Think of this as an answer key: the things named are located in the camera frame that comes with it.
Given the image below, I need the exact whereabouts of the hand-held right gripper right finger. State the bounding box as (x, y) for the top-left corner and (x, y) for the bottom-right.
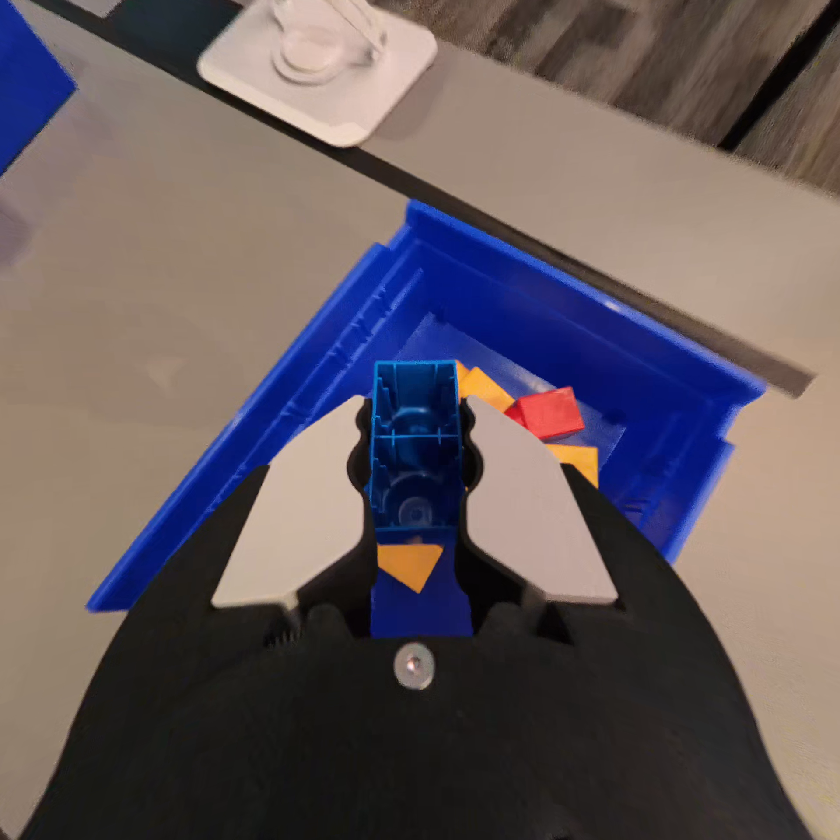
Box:
(455, 394), (620, 626)

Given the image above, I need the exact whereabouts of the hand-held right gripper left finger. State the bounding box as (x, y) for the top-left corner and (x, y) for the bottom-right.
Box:
(210, 394), (378, 626)

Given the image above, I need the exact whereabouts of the yellow building block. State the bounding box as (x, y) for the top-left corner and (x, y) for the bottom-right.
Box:
(456, 361), (517, 416)
(543, 444), (600, 490)
(377, 542), (445, 595)

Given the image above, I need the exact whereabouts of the red building block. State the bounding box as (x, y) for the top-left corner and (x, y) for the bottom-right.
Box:
(503, 386), (586, 441)

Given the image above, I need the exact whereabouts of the blue two-stud building block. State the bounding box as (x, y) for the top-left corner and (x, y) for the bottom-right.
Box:
(371, 359), (462, 531)

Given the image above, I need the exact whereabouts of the blue plastic bin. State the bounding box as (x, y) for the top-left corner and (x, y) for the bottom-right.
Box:
(85, 199), (767, 639)
(0, 0), (78, 178)

